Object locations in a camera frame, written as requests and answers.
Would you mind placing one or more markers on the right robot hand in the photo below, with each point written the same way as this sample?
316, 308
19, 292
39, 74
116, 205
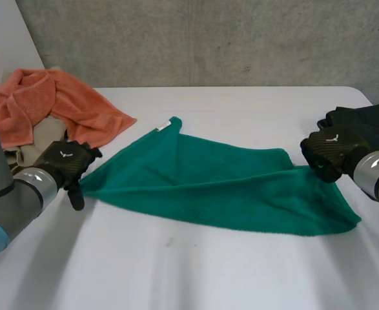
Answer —
331, 148

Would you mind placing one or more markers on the dark blue cloth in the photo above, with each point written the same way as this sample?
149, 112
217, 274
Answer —
366, 124

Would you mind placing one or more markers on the beige shorts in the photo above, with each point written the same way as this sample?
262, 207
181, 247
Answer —
42, 139

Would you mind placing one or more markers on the coral towel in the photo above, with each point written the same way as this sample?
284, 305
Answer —
47, 103

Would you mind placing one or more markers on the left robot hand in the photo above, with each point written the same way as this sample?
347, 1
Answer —
67, 156

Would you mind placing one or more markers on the teal towel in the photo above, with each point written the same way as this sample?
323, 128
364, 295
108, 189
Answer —
208, 181

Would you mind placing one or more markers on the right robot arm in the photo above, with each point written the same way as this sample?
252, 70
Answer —
377, 174

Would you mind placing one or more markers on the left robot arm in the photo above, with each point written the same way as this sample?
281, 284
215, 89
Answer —
11, 190

